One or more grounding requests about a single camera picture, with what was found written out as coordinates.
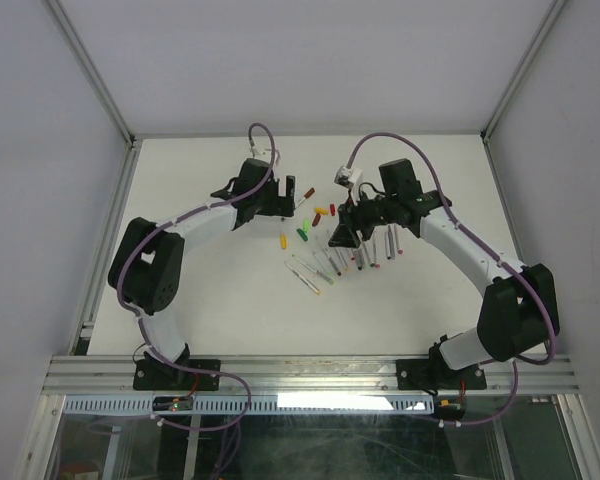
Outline dark red capped marker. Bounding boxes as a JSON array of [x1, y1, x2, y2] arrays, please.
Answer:
[[294, 187, 315, 210]]

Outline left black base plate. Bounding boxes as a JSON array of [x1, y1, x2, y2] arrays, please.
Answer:
[[133, 357, 221, 392]]

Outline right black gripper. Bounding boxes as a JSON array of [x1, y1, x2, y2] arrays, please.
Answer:
[[328, 187, 398, 249]]

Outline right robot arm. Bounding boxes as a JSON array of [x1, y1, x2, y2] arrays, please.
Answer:
[[328, 159, 560, 390]]

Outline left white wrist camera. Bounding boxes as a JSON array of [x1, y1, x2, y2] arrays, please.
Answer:
[[250, 147, 281, 166]]

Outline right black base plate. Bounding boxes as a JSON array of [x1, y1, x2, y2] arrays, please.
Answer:
[[395, 358, 487, 392]]

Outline slotted grey cable duct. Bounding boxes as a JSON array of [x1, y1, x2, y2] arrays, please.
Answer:
[[64, 392, 434, 417]]

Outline dark green marker cap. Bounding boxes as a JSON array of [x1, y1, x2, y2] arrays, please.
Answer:
[[296, 228, 308, 242]]

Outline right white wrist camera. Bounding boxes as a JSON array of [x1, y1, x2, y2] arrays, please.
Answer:
[[334, 166, 363, 204]]

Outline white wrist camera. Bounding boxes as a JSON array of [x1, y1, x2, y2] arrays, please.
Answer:
[[334, 166, 363, 204], [250, 147, 281, 166]]

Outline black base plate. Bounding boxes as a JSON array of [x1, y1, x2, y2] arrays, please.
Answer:
[[133, 357, 221, 392], [395, 358, 487, 392]]

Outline grey purple pen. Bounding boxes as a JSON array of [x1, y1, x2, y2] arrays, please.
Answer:
[[385, 225, 395, 260]]

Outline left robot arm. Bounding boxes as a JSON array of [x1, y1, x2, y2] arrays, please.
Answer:
[[107, 158, 296, 391]]

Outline pink capped marker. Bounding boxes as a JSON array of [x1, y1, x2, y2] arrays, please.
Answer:
[[393, 225, 404, 255]]

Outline aluminium front rail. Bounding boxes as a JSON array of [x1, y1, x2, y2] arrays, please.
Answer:
[[42, 354, 580, 397]]

